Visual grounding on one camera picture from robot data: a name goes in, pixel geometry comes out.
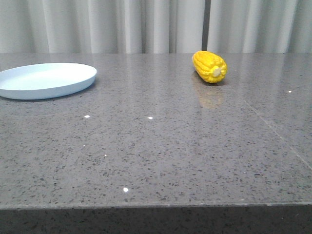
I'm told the white pleated curtain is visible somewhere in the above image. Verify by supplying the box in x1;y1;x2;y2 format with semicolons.
0;0;312;54

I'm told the light blue round plate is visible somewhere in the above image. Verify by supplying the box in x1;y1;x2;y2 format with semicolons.
0;63;97;100

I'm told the yellow corn cob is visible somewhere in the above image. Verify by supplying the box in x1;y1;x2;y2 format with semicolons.
192;51;227;83

